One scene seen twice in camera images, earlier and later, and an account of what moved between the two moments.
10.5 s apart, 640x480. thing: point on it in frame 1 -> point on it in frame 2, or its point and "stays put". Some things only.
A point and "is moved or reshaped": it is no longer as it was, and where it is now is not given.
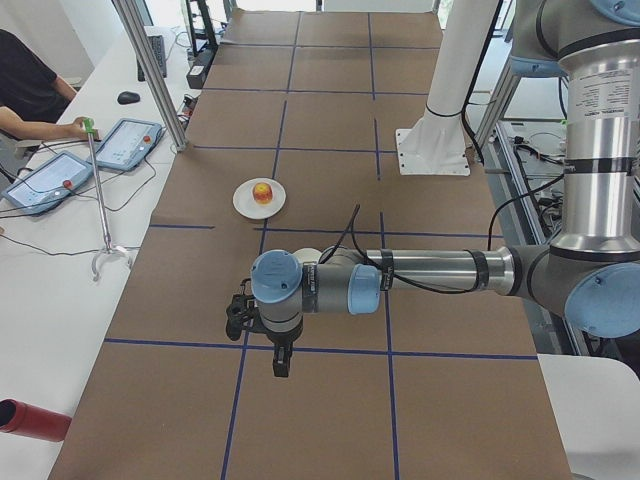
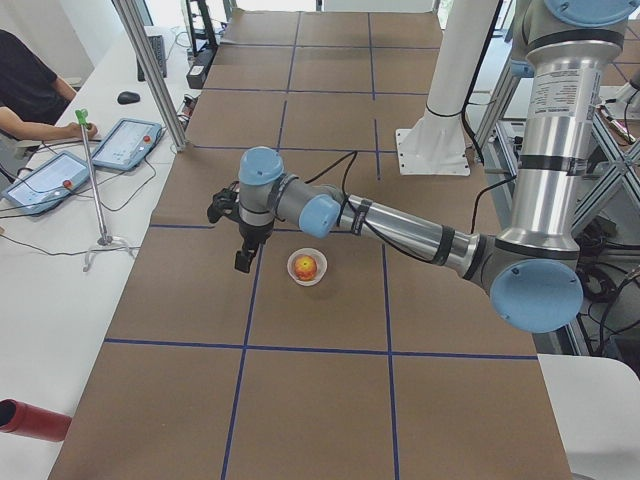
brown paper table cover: (293, 144) stays put
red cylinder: (24, 419) stays put
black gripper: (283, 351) -> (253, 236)
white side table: (63, 271) stays put
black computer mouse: (128, 98) stays put
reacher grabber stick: (89, 126) -> (82, 116)
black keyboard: (158, 49) stays put
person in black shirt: (32, 97) stays put
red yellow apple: (263, 193) is moved or reshaped
